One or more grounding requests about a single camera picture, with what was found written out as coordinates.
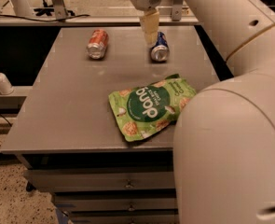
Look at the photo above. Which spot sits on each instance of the red coke can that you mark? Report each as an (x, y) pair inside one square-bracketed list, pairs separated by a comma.
[(98, 43)]

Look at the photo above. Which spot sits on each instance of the grey metal rail frame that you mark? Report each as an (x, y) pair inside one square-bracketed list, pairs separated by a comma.
[(96, 11)]

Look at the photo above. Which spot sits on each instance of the grey drawer cabinet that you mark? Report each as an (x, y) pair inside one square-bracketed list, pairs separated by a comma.
[(67, 136)]

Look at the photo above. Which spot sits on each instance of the blue pepsi can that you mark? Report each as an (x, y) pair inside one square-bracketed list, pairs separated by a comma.
[(160, 52)]

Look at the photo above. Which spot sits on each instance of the white pump bottle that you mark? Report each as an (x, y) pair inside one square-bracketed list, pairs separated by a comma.
[(5, 86)]

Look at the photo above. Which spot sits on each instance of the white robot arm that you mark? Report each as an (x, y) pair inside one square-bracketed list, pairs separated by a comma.
[(224, 139)]

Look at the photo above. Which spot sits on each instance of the green snack chip bag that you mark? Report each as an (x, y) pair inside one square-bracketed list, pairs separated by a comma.
[(144, 111)]

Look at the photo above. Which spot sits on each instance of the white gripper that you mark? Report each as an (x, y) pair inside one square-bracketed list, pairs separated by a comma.
[(149, 20)]

